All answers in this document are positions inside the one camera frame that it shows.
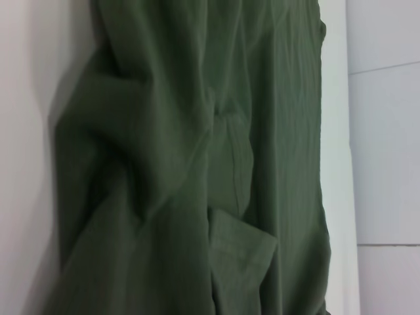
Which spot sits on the dark green t-shirt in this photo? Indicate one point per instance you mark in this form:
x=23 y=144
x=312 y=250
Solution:
x=183 y=164

